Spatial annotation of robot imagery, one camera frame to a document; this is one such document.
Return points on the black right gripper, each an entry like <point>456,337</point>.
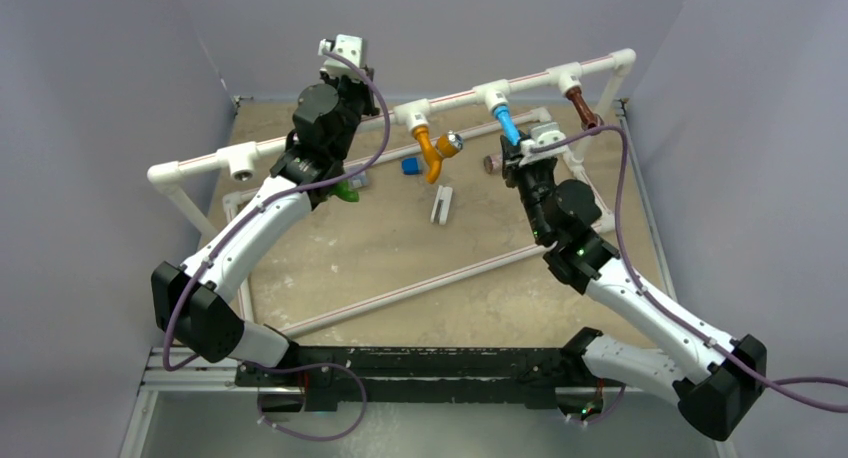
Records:
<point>511,167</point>

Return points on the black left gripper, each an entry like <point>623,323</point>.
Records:
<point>353,89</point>

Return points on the blue faucet chrome knob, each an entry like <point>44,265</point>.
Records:
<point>511,132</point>

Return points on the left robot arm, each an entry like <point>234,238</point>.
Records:
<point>191,300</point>

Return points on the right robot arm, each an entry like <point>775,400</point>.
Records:
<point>710,376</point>

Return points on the pink patterned spray can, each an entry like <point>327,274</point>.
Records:
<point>492,164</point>

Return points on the green faucet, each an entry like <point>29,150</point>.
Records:
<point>348,189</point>

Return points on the brown faucet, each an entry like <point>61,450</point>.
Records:
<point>589,119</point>

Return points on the blue grey small block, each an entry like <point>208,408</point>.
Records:
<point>411,166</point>

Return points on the orange faucet chrome knob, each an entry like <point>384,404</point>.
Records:
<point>436,152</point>

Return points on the white clip sealer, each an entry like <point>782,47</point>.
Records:
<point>441,207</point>

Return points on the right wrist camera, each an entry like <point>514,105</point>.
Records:
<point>542,141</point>

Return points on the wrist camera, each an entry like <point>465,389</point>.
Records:
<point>542,141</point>
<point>352,48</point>

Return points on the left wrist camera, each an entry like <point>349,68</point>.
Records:
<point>352,48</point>

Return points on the white PVC pipe frame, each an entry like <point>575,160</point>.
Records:
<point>388,136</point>

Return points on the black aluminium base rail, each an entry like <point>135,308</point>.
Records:
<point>536,378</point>

